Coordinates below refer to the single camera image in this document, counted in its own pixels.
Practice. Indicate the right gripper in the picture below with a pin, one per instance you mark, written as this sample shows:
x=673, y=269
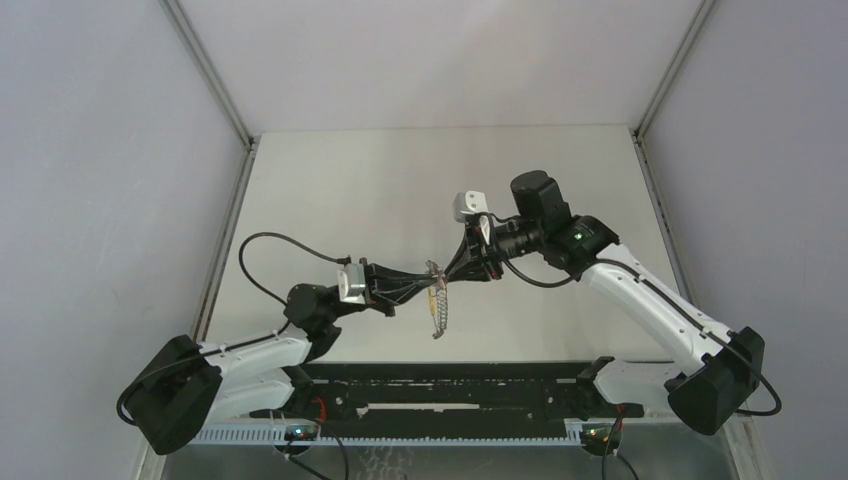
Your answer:
x=478, y=255

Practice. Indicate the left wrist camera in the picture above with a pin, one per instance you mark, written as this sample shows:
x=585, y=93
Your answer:
x=352, y=283

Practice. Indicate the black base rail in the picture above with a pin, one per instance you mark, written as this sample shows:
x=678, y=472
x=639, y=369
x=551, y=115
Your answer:
x=449, y=401

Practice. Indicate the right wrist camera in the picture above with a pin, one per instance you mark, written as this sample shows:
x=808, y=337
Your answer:
x=467, y=204

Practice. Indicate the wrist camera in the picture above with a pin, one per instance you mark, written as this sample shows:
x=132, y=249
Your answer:
x=467, y=204
x=352, y=283

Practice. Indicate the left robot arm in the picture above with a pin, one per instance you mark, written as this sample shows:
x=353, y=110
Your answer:
x=188, y=385

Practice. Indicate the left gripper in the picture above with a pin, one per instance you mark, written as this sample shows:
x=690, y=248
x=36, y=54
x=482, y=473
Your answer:
x=386, y=287

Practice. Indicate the keyring bunch with coloured tags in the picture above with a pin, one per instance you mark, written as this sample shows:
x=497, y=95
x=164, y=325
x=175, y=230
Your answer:
x=438, y=299

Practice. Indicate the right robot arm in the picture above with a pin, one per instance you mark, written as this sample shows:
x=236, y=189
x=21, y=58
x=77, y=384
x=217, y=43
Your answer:
x=712, y=371

